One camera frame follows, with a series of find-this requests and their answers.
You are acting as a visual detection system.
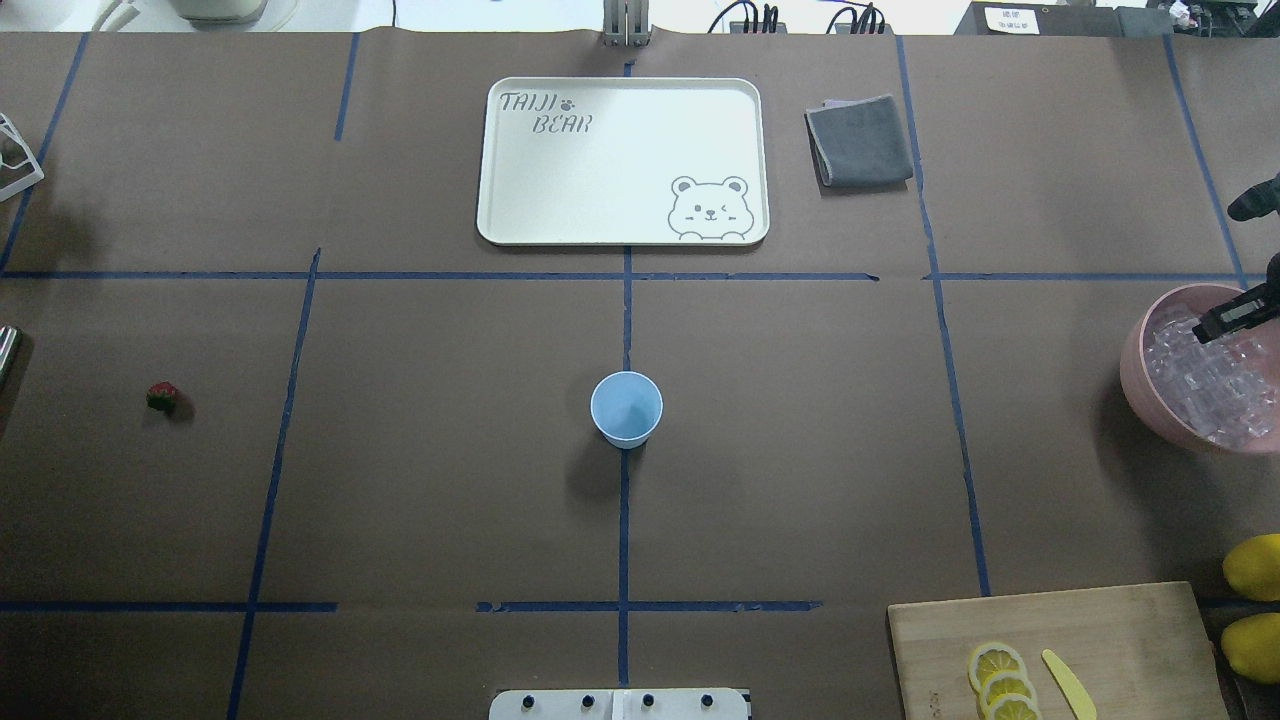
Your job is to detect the grey metal post bracket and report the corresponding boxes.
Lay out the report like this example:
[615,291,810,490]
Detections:
[602,0,652,47]

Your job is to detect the yellow plastic knife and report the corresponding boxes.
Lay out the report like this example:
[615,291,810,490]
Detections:
[1041,648,1100,720]

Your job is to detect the black cable connectors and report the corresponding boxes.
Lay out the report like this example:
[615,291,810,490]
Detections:
[707,1,786,35]
[824,1,890,35]

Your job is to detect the pink bowl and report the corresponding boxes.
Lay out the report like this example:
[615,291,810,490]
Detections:
[1119,283,1279,457]

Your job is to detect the lemon slice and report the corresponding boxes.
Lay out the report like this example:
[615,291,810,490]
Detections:
[984,693,1042,720]
[977,670,1038,714]
[966,641,1027,693]

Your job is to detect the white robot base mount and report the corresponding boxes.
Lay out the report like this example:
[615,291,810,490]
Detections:
[488,687,753,719]

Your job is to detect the wooden cutting board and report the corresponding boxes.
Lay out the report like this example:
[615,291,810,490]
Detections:
[888,582,1228,719]

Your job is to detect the black box with label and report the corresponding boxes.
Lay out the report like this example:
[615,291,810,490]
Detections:
[954,1,1123,38]

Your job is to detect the grey folded cloth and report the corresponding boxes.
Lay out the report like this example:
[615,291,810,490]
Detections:
[804,94,914,190]

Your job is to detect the steel muddler with black tip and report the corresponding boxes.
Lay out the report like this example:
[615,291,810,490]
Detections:
[0,325,24,388]

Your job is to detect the clear ice cubes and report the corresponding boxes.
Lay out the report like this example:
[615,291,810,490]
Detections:
[1142,304,1277,448]

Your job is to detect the red strawberry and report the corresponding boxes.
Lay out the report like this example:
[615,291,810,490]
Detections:
[145,380,180,414]

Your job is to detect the white wire cup rack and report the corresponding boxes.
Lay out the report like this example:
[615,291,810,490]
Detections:
[1,113,45,202]

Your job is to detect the light blue plastic cup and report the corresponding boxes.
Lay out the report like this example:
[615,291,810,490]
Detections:
[589,372,666,450]

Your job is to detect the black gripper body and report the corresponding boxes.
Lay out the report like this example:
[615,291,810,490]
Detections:
[1265,252,1280,293]

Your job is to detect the cream bear serving tray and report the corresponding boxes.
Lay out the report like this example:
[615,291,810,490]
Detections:
[476,77,771,247]

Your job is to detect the yellow lemon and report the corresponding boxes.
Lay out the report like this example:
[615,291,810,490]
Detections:
[1221,533,1279,602]
[1220,612,1279,685]

